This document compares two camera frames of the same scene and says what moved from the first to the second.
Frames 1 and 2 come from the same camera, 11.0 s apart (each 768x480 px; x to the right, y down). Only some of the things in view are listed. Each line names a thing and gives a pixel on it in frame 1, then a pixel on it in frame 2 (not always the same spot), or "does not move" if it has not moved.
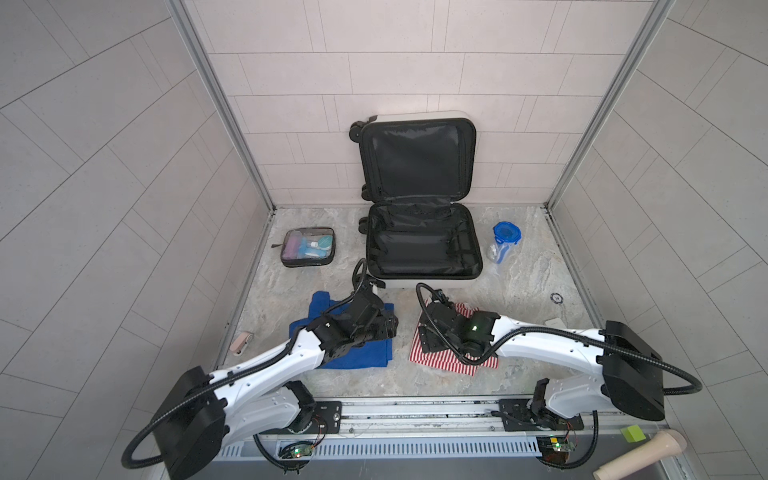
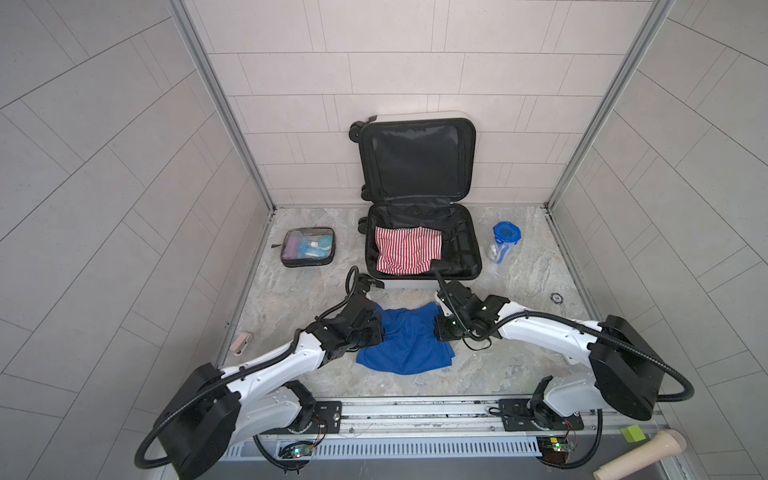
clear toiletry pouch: x=307 y=246 does not move
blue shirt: x=375 y=353 → x=411 y=342
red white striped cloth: x=446 y=358 → x=407 y=250
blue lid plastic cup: x=506 y=234 does not move
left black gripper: x=385 y=325 does not move
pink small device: x=239 y=341 does not move
